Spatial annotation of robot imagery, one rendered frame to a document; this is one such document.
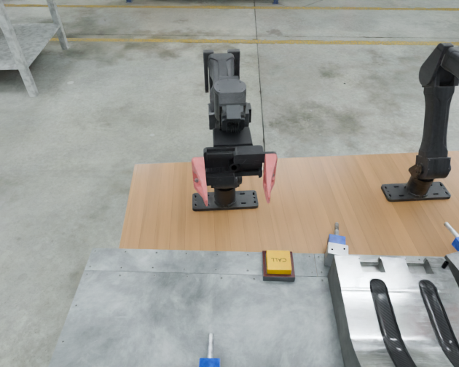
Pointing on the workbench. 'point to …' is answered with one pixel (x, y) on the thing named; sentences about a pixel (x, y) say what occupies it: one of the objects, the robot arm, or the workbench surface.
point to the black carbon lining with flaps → (453, 351)
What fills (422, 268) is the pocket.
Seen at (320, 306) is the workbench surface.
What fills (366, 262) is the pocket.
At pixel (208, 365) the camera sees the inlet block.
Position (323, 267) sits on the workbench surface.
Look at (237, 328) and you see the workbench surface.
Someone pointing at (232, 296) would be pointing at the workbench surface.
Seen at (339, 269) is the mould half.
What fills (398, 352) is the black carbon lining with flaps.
